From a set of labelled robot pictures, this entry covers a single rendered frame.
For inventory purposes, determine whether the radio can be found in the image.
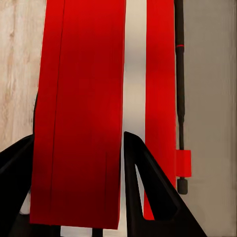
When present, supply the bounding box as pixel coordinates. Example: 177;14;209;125
30;0;192;237

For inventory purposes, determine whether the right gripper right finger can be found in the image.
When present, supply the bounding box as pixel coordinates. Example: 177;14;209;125
123;131;207;237

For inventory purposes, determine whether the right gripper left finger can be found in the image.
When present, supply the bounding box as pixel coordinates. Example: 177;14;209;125
0;133;35;237

